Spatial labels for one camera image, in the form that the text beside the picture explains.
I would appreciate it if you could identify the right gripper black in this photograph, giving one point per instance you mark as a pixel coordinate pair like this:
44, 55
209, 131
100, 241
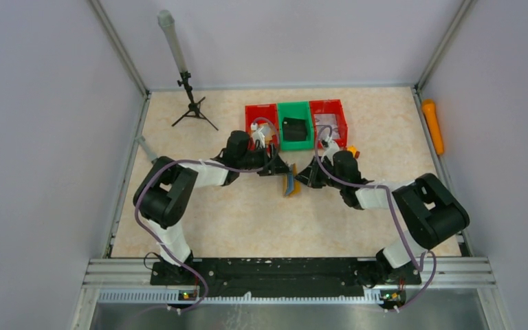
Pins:
315, 171

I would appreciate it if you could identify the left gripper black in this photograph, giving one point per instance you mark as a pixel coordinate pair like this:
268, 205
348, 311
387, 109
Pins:
270, 163

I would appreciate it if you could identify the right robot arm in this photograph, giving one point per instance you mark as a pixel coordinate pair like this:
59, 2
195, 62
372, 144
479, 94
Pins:
425, 212

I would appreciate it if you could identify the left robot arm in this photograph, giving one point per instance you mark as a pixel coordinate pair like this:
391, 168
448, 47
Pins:
162, 198

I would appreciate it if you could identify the gold card in red bin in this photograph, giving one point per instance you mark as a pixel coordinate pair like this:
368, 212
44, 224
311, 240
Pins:
269, 133

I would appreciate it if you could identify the black card in green bin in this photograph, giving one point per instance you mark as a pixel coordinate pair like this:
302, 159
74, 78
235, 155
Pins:
294, 129

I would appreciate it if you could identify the silver VIP cards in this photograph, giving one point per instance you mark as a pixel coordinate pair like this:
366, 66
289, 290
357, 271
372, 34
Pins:
327, 125

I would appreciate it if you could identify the red bin with cards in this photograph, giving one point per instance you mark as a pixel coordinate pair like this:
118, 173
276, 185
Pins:
335, 107

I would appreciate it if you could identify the yellow toy brick car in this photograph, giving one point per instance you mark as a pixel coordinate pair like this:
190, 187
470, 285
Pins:
353, 151

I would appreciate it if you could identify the red bin left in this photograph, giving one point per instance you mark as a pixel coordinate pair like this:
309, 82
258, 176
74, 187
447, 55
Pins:
263, 114

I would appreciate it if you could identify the green plastic bin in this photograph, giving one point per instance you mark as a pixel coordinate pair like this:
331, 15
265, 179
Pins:
296, 110

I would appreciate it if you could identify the orange flashlight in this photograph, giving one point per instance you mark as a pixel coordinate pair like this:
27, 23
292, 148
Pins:
429, 111

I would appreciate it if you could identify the black tripod with grey tube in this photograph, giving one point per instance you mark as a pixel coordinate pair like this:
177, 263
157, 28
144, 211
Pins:
167, 23

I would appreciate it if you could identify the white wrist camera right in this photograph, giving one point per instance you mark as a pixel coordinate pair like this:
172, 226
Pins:
330, 148

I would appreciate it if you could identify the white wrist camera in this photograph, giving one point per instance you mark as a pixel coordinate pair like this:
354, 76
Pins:
259, 134
330, 148

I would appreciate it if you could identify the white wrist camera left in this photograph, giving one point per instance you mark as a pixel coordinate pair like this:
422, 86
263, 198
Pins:
259, 134

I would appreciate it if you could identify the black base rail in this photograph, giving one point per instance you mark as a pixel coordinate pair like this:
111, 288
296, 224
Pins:
284, 277

